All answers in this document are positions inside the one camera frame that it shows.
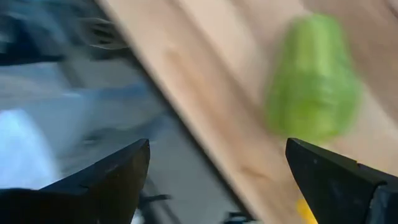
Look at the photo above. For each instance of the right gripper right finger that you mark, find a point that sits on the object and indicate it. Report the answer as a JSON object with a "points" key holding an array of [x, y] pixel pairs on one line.
{"points": [[342, 193]]}

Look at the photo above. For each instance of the yellow lemon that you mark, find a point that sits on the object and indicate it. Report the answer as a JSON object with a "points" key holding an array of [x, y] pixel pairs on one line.
{"points": [[305, 213]]}

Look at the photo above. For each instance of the green bell pepper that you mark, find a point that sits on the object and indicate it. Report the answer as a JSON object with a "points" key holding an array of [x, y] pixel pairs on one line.
{"points": [[311, 84]]}

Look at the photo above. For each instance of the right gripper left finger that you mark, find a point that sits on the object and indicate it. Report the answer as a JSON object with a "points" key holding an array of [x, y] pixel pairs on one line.
{"points": [[93, 193]]}

